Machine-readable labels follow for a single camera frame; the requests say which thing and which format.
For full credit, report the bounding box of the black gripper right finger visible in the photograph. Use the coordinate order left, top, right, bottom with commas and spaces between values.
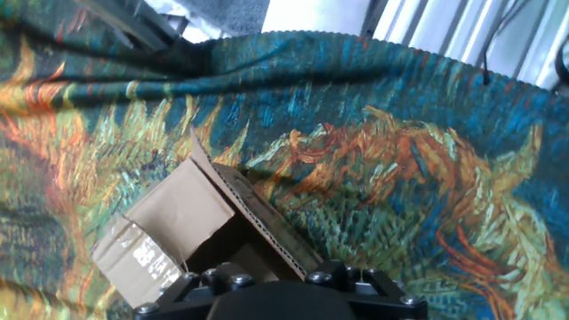
303, 259, 429, 320

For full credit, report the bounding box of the sunflower painting cloth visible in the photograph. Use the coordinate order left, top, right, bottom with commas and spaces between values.
0, 0, 569, 320

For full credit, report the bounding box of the brown cardboard box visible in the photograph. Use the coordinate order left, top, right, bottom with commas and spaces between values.
91, 127, 325, 309

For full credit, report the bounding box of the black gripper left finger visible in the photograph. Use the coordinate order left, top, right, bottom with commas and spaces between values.
132, 261, 258, 320

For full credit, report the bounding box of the grey cloth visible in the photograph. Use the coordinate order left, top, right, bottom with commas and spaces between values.
175, 0, 271, 39

